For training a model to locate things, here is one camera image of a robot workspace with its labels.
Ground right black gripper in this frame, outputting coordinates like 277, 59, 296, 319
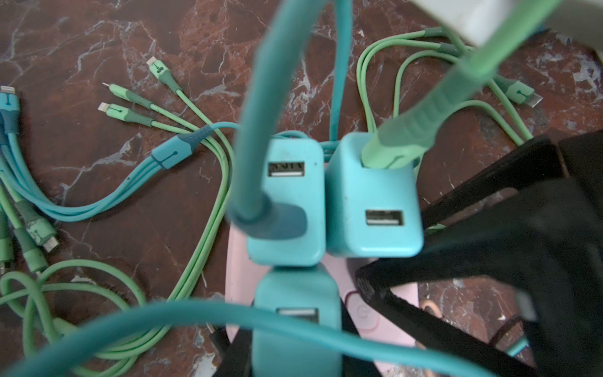
355, 131, 602, 376

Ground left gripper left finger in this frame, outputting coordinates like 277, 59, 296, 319
213, 328, 253, 377

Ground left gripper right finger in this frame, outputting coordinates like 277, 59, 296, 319
341, 306, 381, 376

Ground pink power socket block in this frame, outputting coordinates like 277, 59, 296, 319
224, 221, 421, 377

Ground teal chargers on pink block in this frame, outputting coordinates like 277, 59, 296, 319
232, 133, 424, 267

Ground green charging cable bundle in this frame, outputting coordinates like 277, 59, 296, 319
0, 0, 566, 377

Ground teal charging cable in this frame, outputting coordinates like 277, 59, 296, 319
0, 0, 500, 377

